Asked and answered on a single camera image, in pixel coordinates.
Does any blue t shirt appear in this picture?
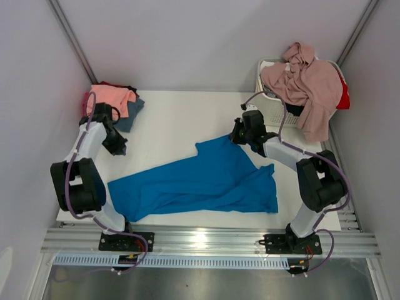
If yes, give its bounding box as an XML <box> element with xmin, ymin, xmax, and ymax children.
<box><xmin>108</xmin><ymin>136</ymin><xmax>278</xmax><ymax>221</ymax></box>

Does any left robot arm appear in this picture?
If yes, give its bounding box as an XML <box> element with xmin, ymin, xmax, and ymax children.
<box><xmin>50</xmin><ymin>103</ymin><xmax>135</xmax><ymax>251</ymax></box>

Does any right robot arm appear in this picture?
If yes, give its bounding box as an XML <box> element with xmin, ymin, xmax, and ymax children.
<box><xmin>229</xmin><ymin>108</ymin><xmax>348</xmax><ymax>253</ymax></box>

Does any grey blue folded shirt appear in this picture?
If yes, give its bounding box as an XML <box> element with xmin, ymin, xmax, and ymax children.
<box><xmin>114</xmin><ymin>98</ymin><xmax>145</xmax><ymax>133</ymax></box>

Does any white laundry basket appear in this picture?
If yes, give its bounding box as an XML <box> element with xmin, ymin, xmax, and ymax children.
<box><xmin>254</xmin><ymin>57</ymin><xmax>346</xmax><ymax>126</ymax></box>

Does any grey garment in basket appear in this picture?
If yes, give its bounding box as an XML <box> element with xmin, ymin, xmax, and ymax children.
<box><xmin>262</xmin><ymin>84</ymin><xmax>278</xmax><ymax>98</ymax></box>

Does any salmon pink folded shirt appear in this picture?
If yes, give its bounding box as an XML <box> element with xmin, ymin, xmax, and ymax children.
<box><xmin>90</xmin><ymin>85</ymin><xmax>136</xmax><ymax>118</ymax></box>

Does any black folded shirt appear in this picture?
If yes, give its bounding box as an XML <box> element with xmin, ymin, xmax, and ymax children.
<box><xmin>123</xmin><ymin>86</ymin><xmax>139</xmax><ymax>97</ymax></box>

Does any dusty pink shirt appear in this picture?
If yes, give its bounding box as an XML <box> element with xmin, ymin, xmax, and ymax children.
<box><xmin>261</xmin><ymin>42</ymin><xmax>343</xmax><ymax>143</ymax></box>

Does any red shirt in basket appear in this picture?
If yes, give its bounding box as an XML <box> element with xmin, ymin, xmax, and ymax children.
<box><xmin>336</xmin><ymin>76</ymin><xmax>351</xmax><ymax>110</ymax></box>

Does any left corner metal profile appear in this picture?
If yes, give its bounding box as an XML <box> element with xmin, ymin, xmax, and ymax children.
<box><xmin>46</xmin><ymin>0</ymin><xmax>98</xmax><ymax>84</ymax></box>

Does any corner metal profile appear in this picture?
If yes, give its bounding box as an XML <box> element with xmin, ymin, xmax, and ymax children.
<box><xmin>336</xmin><ymin>0</ymin><xmax>382</xmax><ymax>68</ymax></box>
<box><xmin>46</xmin><ymin>0</ymin><xmax>98</xmax><ymax>84</ymax></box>

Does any right corner metal profile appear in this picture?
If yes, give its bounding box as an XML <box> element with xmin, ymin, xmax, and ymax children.
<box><xmin>336</xmin><ymin>0</ymin><xmax>382</xmax><ymax>68</ymax></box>

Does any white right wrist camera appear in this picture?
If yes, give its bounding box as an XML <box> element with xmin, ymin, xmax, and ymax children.
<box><xmin>241</xmin><ymin>103</ymin><xmax>258</xmax><ymax>112</ymax></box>

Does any aluminium mounting rail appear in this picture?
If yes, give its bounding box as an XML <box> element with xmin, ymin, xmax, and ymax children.
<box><xmin>40</xmin><ymin>223</ymin><xmax>381</xmax><ymax>258</ymax></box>

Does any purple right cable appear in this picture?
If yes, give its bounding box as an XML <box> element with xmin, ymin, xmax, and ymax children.
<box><xmin>242</xmin><ymin>91</ymin><xmax>351</xmax><ymax>279</ymax></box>

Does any purple cable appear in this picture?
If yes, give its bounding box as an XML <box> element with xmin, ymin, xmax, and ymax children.
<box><xmin>65</xmin><ymin>92</ymin><xmax>149</xmax><ymax>276</ymax></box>
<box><xmin>242</xmin><ymin>91</ymin><xmax>351</xmax><ymax>279</ymax></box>

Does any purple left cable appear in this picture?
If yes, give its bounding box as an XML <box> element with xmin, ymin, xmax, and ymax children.
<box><xmin>65</xmin><ymin>92</ymin><xmax>149</xmax><ymax>276</ymax></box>

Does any white slotted cable duct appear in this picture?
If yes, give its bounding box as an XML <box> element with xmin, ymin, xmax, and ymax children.
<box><xmin>53</xmin><ymin>254</ymin><xmax>289</xmax><ymax>270</ymax></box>

